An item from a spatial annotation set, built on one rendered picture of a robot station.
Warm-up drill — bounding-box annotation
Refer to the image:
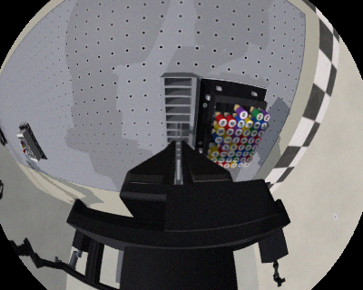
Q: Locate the white rectangular rack with grid of holes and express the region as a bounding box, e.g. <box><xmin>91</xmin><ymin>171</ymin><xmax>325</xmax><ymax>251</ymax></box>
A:
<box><xmin>16</xmin><ymin>129</ymin><xmax>43</xmax><ymax>161</ymax></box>

